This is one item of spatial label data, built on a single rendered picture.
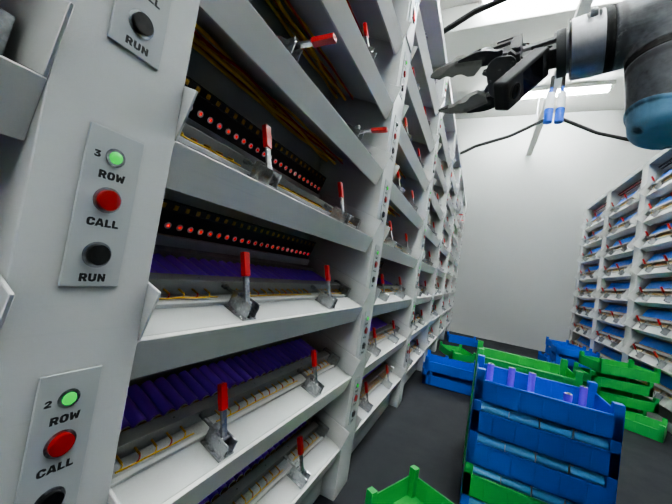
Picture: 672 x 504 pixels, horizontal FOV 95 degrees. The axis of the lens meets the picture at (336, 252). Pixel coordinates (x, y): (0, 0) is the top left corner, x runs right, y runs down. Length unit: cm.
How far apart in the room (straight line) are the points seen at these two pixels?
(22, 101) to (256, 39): 26
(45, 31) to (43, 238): 14
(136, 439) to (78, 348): 19
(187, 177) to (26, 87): 13
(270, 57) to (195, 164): 19
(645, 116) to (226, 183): 54
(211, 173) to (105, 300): 16
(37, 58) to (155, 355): 25
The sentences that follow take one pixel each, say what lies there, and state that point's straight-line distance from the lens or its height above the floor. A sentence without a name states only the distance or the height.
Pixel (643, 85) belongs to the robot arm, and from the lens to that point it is 62.
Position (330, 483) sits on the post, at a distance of 101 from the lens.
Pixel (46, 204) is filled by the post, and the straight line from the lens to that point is 29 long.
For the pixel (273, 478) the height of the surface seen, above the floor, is 16.
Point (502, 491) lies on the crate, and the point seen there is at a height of 12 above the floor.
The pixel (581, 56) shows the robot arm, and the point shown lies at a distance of 66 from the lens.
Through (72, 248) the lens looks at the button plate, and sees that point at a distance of 30.
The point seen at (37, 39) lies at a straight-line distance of 33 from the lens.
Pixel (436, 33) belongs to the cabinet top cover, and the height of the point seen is 166.
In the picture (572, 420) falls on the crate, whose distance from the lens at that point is 98.
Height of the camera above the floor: 61
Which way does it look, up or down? 3 degrees up
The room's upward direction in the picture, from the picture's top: 9 degrees clockwise
